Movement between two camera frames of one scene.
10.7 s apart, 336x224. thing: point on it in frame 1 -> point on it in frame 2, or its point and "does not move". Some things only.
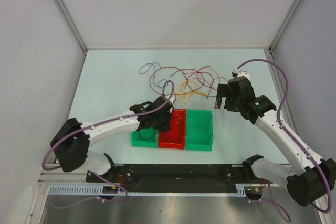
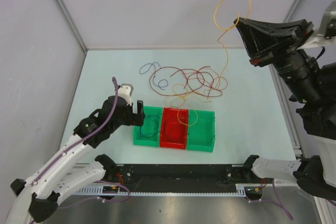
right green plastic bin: [199, 132] does not move
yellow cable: [186, 89] -> [228, 29]
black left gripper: [166, 127] -> [134, 118]
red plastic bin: [175, 138] does not move
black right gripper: [223, 91] -> [258, 36]
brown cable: [171, 107] -> [185, 130]
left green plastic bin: [147, 138] does not move
